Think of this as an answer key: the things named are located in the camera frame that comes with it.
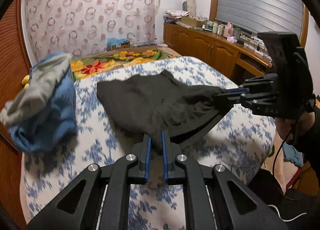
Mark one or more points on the yellow plush toy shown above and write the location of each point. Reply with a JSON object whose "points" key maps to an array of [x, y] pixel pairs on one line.
{"points": [[25, 81]]}

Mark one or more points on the wooden sideboard cabinet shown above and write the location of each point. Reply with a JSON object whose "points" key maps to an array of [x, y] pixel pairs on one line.
{"points": [[234, 61]]}

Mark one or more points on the person's right hand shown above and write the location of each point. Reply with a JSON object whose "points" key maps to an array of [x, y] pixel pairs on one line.
{"points": [[288, 129]]}

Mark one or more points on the cardboard box with blue cloth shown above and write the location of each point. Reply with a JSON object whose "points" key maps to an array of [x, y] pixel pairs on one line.
{"points": [[114, 44]]}

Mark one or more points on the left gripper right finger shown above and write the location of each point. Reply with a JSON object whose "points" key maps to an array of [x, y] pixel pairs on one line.
{"points": [[214, 198]]}

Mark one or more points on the black pants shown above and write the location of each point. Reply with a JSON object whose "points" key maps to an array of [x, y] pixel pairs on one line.
{"points": [[155, 103]]}

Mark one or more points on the pink bottle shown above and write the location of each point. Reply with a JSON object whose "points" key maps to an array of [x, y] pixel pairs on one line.
{"points": [[228, 30]]}

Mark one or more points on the grey folded garment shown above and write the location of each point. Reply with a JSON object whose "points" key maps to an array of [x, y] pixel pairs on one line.
{"points": [[44, 78]]}

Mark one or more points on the brown louvered wardrobe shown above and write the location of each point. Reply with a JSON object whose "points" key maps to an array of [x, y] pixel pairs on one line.
{"points": [[14, 66]]}

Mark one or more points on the blue denim jeans stack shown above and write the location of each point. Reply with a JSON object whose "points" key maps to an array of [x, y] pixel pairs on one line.
{"points": [[56, 123]]}

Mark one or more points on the pink circle patterned curtain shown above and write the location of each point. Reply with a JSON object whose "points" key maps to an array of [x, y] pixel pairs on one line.
{"points": [[82, 27]]}

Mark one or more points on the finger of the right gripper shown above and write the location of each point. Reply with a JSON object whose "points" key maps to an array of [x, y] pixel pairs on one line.
{"points": [[239, 90], [227, 99]]}

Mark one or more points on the folded floral cloth pile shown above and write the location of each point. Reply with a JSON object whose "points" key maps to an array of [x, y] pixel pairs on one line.
{"points": [[175, 14]]}

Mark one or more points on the colourful floral blanket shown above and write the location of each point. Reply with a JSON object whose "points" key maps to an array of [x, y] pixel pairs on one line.
{"points": [[91, 66]]}

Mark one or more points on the grey window blind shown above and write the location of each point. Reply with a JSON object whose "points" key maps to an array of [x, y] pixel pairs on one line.
{"points": [[262, 15]]}

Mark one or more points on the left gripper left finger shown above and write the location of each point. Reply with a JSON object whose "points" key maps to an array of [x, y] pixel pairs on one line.
{"points": [[99, 196]]}

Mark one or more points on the cardboard box on cabinet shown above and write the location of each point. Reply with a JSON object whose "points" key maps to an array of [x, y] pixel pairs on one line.
{"points": [[186, 20]]}

